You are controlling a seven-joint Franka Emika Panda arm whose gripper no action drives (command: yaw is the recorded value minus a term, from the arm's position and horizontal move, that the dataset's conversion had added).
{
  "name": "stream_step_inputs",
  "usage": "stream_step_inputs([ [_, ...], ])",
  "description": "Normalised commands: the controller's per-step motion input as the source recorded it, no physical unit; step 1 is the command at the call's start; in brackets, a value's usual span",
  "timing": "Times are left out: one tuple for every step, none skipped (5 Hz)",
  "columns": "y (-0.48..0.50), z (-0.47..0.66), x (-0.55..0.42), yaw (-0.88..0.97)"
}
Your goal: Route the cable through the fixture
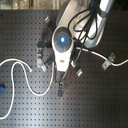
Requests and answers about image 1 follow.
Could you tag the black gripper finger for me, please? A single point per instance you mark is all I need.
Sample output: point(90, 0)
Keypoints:
point(61, 90)

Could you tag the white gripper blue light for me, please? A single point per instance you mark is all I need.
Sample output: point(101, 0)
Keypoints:
point(62, 45)

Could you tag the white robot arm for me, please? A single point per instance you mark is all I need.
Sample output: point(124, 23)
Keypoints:
point(77, 27)

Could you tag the metal cable clip top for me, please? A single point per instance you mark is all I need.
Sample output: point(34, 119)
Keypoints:
point(47, 20)

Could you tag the metal cable clip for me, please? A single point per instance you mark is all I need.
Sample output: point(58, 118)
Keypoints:
point(47, 20)
point(106, 64)
point(79, 72)
point(39, 60)

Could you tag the metal cable clip center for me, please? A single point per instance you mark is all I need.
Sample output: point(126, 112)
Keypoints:
point(79, 72)

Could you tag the metal cable clip left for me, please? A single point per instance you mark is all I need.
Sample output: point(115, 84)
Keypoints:
point(39, 60)

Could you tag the metal cable clip right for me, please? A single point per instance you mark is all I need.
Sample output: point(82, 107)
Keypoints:
point(106, 64)

